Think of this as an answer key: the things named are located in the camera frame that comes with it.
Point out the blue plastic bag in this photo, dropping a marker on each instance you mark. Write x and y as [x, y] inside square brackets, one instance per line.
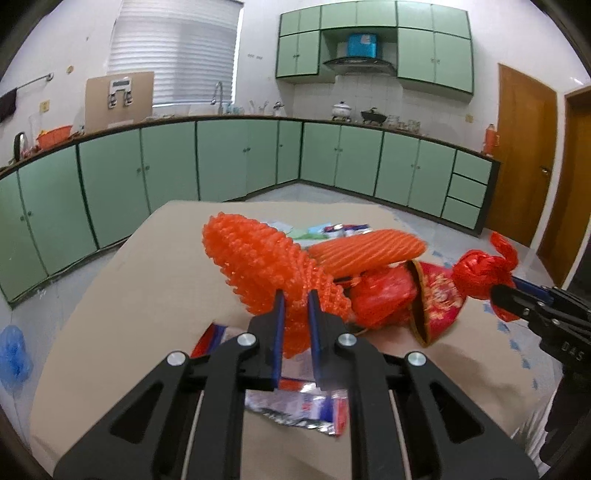
[14, 360]

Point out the white cooking pot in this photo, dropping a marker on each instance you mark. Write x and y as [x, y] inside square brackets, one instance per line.
[341, 111]

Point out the green wall cabinets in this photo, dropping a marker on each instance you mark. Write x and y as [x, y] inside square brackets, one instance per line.
[434, 55]

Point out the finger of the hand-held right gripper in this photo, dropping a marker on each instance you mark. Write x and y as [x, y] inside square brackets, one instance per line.
[505, 299]
[531, 287]

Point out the blue box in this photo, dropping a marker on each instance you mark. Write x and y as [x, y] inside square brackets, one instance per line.
[363, 45]

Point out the white window blind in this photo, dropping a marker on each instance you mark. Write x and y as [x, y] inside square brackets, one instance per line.
[175, 50]

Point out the row of glass jars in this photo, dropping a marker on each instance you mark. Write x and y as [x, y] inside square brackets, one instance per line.
[404, 123]

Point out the blue white snack wrapper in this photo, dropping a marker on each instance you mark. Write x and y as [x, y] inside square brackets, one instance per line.
[346, 229]

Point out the red gold patterned round box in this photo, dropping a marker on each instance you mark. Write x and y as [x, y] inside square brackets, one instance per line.
[438, 300]

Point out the orange spiky foam fruit net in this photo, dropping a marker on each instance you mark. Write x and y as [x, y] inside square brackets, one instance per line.
[249, 249]

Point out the orange plastic basin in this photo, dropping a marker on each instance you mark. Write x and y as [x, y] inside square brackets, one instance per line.
[54, 137]

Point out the black wok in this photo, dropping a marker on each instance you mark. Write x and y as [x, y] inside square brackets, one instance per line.
[373, 116]

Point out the orange ribbed foam fruit net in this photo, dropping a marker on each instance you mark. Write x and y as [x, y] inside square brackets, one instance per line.
[369, 251]

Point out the silver red blue snack wrapper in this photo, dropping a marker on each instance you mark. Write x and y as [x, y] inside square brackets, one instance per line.
[295, 406]

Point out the metal kettle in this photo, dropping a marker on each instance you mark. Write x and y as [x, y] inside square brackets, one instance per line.
[18, 146]

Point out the orange thermos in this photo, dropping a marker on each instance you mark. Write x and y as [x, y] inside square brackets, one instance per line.
[489, 138]

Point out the dark towel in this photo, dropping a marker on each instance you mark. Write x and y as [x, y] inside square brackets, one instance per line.
[7, 106]

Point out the green white snack wrapper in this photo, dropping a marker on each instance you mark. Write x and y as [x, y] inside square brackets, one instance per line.
[309, 232]

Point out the green stove base cabinets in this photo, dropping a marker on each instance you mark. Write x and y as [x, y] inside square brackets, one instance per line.
[397, 161]

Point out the wooden door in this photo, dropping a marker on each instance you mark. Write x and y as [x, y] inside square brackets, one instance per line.
[521, 152]
[577, 184]

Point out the brown cardboard board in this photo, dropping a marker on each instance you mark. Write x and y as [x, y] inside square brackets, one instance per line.
[99, 110]

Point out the red knotted plastic bag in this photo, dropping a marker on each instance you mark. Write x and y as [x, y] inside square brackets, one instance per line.
[480, 272]

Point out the dark range hood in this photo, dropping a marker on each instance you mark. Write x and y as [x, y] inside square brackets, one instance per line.
[360, 65]

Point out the metal faucet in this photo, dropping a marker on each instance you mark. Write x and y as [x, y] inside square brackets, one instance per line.
[218, 92]

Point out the metal towel rail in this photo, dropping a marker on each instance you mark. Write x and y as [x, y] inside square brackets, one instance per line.
[32, 82]

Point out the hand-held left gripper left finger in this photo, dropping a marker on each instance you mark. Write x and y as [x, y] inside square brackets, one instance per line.
[278, 332]

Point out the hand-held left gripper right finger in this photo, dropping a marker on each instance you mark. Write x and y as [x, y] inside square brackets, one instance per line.
[314, 332]

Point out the green sink base cabinets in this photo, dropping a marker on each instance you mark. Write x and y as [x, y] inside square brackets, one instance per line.
[115, 184]

